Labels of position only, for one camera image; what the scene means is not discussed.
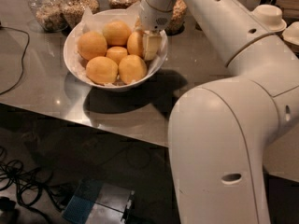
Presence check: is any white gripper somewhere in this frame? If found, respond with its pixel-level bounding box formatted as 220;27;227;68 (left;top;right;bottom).
134;0;172;61

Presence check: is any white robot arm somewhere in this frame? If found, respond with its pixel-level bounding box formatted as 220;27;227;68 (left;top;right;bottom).
140;0;299;224

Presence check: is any white paper bowl liner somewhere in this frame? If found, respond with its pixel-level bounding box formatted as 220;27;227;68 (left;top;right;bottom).
72;2;160;88

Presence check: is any white ceramic bowl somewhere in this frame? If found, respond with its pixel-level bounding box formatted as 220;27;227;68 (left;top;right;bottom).
63;8;169;93

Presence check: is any orange, back top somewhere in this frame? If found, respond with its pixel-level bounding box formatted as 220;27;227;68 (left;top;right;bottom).
102;21;132;46

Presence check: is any glass cereal jar, right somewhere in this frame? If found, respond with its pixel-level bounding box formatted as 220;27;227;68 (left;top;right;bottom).
165;0;187;35

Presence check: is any glass cereal jar, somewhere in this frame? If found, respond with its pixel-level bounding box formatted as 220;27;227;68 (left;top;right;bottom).
28;0;67;33
63;0;100;28
165;0;187;35

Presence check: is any small orange, centre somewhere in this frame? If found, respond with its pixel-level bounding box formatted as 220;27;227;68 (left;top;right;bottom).
106;46;128;64

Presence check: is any glass cereal jar, far left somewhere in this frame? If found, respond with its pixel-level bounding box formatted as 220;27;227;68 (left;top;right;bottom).
28;0;67;33

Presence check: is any blue grey floor pedal box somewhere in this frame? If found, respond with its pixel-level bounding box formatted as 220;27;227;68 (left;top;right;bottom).
63;179;135;224

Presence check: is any black cable on table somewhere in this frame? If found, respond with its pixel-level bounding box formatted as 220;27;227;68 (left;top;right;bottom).
0;25;31;96

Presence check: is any black floor cable bundle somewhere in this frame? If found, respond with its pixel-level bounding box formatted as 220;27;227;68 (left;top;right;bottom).
0;145;74;224

